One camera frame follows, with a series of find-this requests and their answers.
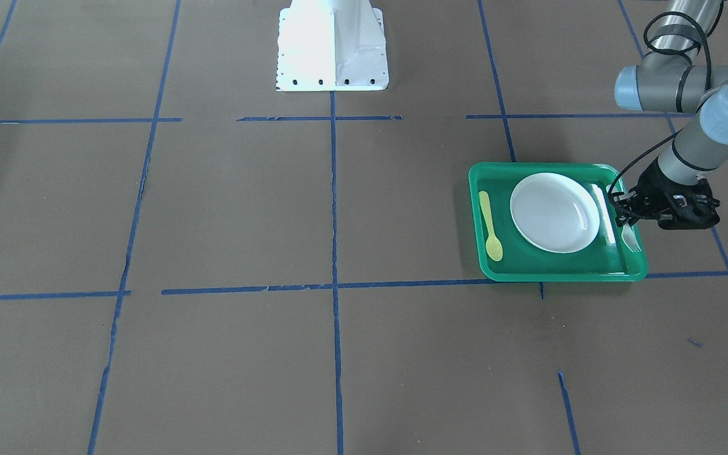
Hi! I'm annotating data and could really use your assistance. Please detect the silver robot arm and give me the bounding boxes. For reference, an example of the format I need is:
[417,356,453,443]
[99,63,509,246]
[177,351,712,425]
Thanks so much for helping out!
[607,1,728,230]

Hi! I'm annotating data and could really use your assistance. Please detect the white round plate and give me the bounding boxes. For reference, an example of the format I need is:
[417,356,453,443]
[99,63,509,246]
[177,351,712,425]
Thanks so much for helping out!
[509,173,600,254]

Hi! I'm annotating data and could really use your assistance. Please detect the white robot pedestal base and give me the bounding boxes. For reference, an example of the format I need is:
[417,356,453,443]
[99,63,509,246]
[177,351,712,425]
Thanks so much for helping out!
[276,1,390,92]

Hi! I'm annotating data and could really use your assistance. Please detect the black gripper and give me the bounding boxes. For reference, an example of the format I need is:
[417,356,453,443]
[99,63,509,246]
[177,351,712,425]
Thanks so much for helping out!
[614,161,703,228]

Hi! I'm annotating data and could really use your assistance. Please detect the green plastic tray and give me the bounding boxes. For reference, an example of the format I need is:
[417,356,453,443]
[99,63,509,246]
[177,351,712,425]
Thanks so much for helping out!
[468,162,649,282]

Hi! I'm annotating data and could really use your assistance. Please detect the translucent plastic fork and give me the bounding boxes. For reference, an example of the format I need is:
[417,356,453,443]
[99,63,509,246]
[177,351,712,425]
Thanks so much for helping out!
[621,222,643,253]

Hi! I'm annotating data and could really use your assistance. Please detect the yellow plastic spoon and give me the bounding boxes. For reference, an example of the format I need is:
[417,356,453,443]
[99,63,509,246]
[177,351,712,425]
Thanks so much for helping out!
[478,191,504,262]

